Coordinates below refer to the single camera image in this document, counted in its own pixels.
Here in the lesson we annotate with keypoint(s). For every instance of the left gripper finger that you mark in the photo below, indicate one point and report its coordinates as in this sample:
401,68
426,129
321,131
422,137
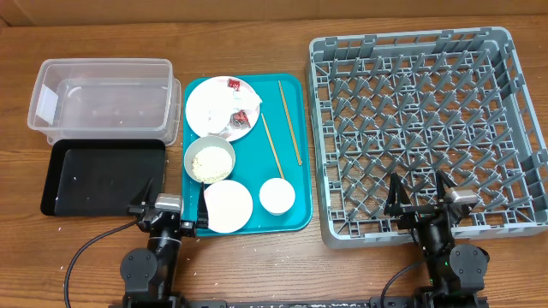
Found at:
142,199
202,211

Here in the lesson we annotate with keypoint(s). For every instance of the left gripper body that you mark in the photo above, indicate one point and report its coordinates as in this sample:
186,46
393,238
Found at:
187,228

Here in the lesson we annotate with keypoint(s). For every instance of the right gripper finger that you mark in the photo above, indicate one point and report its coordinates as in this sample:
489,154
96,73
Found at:
397,193
442,183

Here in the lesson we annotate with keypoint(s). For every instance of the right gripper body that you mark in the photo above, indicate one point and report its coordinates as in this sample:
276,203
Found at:
415,215

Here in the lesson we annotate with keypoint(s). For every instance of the small pink plate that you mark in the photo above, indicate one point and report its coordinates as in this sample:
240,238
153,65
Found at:
229,205

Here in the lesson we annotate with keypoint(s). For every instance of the white rice pile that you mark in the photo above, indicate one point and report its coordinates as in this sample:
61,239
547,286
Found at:
212,164

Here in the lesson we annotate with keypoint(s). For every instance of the grey bowl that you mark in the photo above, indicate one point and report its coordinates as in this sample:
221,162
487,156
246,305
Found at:
202,143

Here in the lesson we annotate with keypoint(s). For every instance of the small white cup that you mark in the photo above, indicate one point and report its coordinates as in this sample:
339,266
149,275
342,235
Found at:
277,196

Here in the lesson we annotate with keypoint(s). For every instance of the red wrapper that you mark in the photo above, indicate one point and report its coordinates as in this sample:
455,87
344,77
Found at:
239,120
234,84

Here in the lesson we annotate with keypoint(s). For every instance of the large white plate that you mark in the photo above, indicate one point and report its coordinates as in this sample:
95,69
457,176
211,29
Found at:
199,100

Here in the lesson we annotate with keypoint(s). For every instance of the white napkin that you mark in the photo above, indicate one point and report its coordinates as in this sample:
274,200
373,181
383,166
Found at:
226,102

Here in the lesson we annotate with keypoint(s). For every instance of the wooden chopstick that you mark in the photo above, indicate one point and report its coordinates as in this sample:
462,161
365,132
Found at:
273,148
290,125

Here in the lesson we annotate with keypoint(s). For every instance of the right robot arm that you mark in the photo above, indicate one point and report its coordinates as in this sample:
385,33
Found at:
456,272

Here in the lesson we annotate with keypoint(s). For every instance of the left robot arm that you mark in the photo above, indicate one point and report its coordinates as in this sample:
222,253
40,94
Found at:
149,272

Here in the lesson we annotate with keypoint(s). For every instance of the black food waste tray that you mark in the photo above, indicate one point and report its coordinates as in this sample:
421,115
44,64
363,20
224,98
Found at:
99,177

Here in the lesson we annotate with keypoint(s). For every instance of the grey dishwasher rack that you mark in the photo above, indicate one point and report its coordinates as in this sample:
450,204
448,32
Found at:
415,103

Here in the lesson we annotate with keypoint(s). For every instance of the clear plastic waste bin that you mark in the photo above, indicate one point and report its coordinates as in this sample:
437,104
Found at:
106,98

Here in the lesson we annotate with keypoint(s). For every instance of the teal serving tray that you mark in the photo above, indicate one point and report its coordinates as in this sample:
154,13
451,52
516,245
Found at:
255,163

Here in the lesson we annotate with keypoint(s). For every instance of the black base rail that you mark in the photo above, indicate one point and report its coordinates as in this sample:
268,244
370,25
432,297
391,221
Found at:
373,302

